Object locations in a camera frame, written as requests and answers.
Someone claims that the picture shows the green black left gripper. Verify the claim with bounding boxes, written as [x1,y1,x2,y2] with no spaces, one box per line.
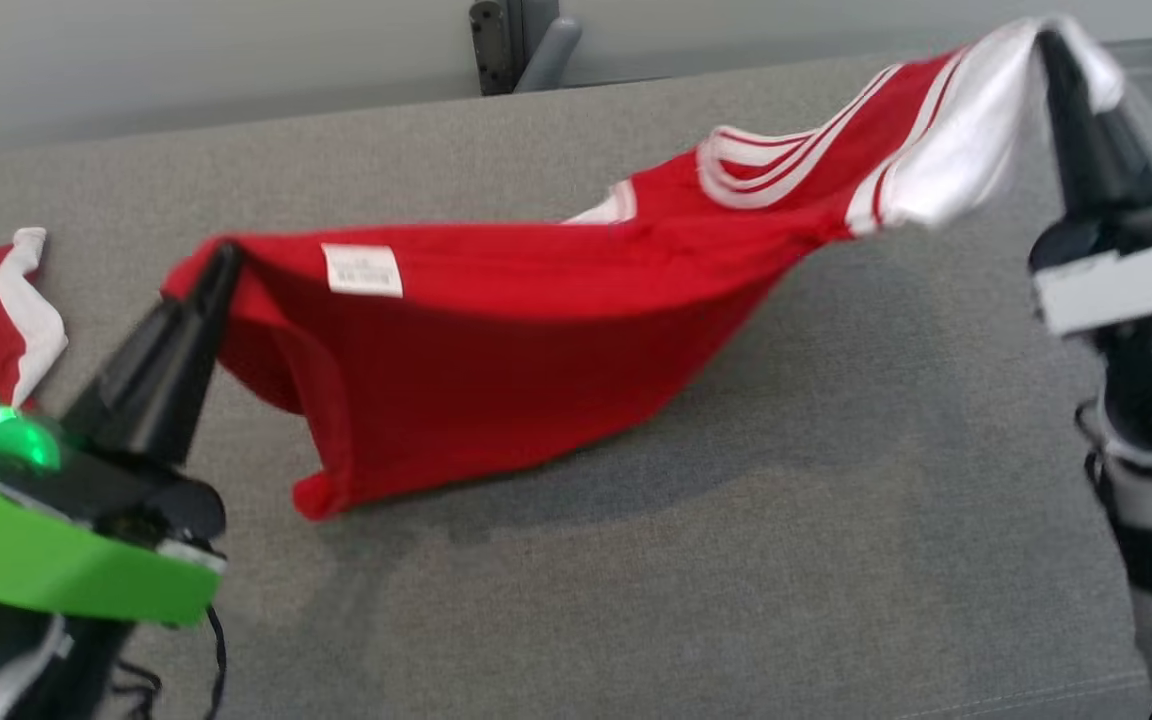
[0,243,245,628]

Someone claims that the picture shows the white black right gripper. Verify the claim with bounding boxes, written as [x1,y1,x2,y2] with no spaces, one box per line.
[1028,30,1152,338]

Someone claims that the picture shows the red white sports shorts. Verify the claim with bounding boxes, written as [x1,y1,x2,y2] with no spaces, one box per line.
[161,15,1127,523]

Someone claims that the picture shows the grey fabric sofa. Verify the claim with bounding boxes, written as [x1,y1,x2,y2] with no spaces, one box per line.
[0,35,1152,720]

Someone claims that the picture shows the grey curved metal leg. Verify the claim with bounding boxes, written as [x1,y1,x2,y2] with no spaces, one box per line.
[514,0,583,94]

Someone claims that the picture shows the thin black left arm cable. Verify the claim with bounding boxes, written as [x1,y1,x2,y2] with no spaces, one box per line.
[106,605,229,720]

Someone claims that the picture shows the black metal bracket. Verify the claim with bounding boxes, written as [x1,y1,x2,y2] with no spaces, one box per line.
[468,0,527,97]

